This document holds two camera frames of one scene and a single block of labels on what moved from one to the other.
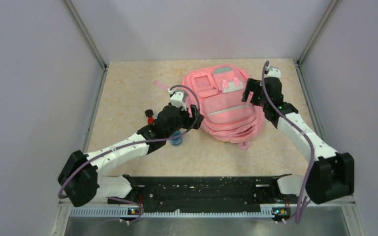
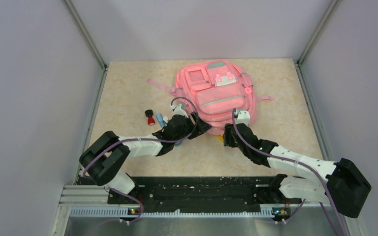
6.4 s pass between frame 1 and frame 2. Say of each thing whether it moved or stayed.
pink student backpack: moved
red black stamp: stayed
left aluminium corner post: stayed
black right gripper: moved
